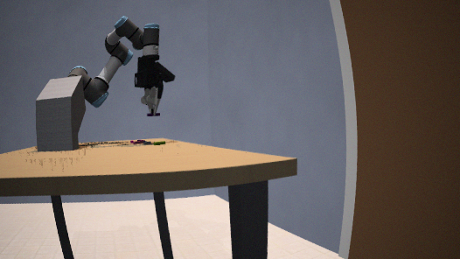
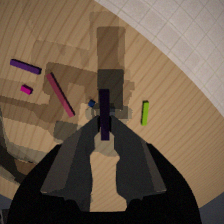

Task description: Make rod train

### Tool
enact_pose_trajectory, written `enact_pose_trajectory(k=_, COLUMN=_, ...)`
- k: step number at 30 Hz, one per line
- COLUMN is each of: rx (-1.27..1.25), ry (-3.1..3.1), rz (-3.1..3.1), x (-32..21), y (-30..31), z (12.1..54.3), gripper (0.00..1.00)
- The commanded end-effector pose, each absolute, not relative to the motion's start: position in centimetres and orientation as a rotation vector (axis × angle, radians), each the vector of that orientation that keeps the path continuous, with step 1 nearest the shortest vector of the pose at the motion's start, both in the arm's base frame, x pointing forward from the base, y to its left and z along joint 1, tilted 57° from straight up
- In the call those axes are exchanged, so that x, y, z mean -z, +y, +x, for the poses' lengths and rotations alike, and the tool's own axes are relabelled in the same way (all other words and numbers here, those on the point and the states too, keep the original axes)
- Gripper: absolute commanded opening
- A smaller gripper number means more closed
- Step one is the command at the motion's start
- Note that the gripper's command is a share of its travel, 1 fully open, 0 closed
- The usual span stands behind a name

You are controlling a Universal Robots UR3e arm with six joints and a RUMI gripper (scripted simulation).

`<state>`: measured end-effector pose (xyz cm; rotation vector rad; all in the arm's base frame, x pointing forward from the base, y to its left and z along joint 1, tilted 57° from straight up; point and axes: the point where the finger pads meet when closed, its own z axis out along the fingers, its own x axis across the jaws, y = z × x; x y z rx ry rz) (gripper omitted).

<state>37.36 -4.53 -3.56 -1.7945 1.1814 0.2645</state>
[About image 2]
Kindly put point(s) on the purple rod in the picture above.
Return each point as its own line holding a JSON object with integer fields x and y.
{"x": 25, "y": 66}
{"x": 104, "y": 113}

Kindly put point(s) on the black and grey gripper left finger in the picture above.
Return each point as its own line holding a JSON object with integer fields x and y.
{"x": 64, "y": 173}

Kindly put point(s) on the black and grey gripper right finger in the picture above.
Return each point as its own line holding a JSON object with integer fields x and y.
{"x": 142, "y": 172}

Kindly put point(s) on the small magenta block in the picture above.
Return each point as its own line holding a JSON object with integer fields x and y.
{"x": 26, "y": 89}

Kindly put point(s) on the pink rod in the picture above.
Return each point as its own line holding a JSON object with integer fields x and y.
{"x": 57, "y": 89}

